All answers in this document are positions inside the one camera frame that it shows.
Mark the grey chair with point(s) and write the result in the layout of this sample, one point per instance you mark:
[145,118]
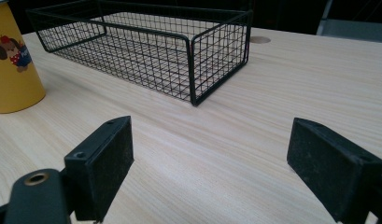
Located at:
[353,28]

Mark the yellow cup with dog print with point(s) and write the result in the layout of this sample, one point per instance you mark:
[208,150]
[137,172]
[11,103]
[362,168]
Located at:
[11,77]

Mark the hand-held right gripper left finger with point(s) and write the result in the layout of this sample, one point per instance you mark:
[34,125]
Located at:
[101,169]

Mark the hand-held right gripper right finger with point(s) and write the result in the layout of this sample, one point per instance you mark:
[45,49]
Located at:
[328,174]

